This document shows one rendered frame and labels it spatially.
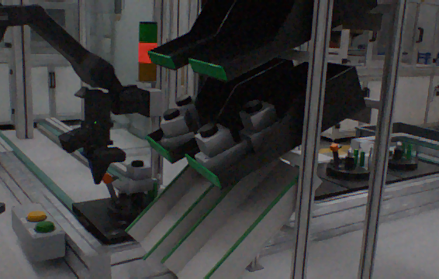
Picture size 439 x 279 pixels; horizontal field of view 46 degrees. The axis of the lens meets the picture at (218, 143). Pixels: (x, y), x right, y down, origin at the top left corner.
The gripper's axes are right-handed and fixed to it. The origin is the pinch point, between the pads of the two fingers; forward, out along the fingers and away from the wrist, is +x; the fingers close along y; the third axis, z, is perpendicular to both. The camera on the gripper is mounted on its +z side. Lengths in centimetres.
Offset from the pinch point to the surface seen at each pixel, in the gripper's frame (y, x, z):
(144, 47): -17.4, -26.4, -19.5
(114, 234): 10.4, 11.7, 0.0
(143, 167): 2.1, 0.2, -10.6
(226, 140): 44.1, -16.4, -4.0
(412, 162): 5, 9, -110
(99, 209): -4.9, 11.7, -2.5
